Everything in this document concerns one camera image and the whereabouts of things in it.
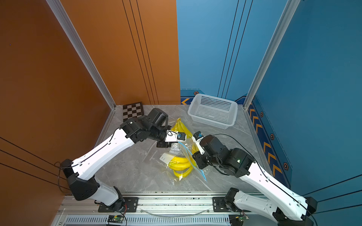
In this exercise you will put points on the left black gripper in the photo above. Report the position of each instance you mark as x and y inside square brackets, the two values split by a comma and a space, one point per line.
[165, 144]

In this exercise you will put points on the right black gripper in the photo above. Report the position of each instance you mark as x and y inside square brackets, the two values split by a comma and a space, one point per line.
[198, 158]

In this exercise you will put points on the clear zip-top bag blue seal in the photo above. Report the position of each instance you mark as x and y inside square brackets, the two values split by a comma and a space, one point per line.
[185, 149]

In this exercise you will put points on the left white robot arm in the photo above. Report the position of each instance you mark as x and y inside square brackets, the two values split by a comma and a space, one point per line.
[80, 173]

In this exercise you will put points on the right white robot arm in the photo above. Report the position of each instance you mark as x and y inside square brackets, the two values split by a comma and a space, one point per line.
[280, 204]

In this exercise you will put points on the front bagged banana bunch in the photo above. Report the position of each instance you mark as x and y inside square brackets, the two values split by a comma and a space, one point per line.
[177, 167]

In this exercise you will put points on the bagged banana bunch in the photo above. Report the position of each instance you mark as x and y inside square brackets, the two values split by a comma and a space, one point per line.
[177, 167]
[180, 127]

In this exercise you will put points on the rear bagged banana bunch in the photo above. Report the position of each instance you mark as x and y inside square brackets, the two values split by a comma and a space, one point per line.
[180, 127]

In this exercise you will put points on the brown checkered chessboard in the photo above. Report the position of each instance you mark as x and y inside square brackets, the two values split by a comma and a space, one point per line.
[133, 110]

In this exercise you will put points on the white plastic basket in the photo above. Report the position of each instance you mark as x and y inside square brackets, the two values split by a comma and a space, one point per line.
[213, 111]

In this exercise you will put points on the right green circuit board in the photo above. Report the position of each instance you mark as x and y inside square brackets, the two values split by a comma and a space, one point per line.
[237, 220]

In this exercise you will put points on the green circuit board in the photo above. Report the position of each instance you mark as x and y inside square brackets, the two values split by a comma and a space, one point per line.
[237, 220]
[116, 219]

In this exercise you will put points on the left green circuit board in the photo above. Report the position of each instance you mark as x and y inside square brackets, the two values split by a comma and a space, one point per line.
[116, 219]

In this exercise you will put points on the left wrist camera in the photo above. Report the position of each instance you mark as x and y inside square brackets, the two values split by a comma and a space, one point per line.
[172, 136]

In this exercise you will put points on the aluminium front rail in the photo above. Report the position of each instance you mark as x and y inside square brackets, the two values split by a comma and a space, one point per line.
[181, 203]

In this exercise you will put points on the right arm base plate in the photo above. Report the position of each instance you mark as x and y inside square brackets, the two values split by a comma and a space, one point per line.
[219, 205]

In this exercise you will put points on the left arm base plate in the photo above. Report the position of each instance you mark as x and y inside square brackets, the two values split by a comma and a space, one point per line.
[129, 205]

